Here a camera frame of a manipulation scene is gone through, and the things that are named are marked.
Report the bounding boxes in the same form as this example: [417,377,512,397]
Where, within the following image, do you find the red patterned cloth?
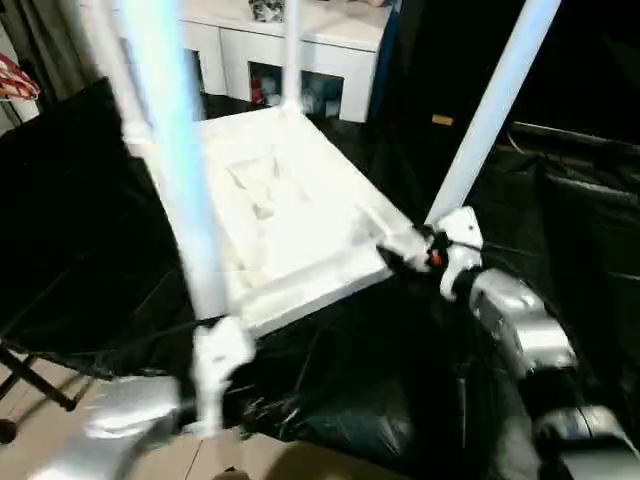
[0,57,43,102]

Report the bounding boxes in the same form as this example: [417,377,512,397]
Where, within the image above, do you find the white plastic table top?
[124,107,437,337]

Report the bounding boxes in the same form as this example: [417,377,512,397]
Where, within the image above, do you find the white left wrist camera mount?
[191,316,257,437]

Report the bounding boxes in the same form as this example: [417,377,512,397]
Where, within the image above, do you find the grey curtain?
[14,0,107,107]

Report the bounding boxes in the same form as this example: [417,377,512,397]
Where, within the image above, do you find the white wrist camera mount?
[191,316,257,437]
[432,206,485,302]

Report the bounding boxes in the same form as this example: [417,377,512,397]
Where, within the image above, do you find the black glossy mat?
[0,77,640,480]

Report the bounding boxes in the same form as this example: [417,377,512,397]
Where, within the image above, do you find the dark blue hanging cloth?
[371,0,405,122]

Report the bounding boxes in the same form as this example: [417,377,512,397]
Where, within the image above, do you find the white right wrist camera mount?
[432,206,485,302]

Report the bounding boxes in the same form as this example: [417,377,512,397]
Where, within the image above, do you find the white cabinet with glass doors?
[79,0,392,124]

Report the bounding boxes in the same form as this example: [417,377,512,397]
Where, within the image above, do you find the black folding stand frame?
[0,339,80,412]

